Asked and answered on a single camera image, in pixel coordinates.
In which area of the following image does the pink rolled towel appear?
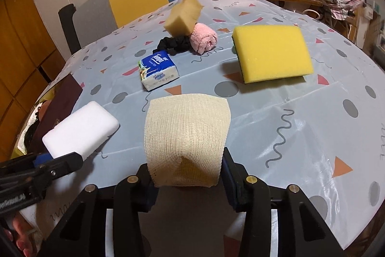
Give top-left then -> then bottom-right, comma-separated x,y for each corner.
189,23 -> 218,56

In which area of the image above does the cardboard box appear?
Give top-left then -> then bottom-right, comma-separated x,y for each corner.
359,4 -> 385,53

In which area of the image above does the yellow scouring sponge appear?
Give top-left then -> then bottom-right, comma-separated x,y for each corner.
233,25 -> 314,84

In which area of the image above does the wooden wardrobe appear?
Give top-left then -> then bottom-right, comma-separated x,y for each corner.
0,0 -> 70,161

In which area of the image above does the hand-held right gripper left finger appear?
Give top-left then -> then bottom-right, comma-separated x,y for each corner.
42,163 -> 160,257

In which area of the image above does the white melamine sponge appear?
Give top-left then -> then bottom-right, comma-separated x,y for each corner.
42,101 -> 120,162

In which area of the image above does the person's left hand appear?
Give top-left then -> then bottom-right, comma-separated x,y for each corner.
6,216 -> 35,257

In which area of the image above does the gold tin box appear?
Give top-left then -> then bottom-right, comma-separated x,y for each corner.
18,73 -> 85,155

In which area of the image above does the tan sponge block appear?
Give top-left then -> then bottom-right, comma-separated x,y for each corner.
164,0 -> 205,36

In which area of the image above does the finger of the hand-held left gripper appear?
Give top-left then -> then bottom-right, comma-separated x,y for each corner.
18,152 -> 84,202
0,152 -> 56,170

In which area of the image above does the cream gauze cloth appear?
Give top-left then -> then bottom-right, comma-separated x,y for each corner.
144,93 -> 232,188

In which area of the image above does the white cable loop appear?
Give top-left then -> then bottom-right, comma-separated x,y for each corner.
302,8 -> 322,20

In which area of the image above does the black scrunchie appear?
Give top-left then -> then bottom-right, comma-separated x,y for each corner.
152,35 -> 193,55

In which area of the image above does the blue tissue packet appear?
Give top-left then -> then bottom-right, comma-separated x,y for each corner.
138,50 -> 180,92

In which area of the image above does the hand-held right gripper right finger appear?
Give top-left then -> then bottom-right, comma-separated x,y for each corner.
223,147 -> 345,257

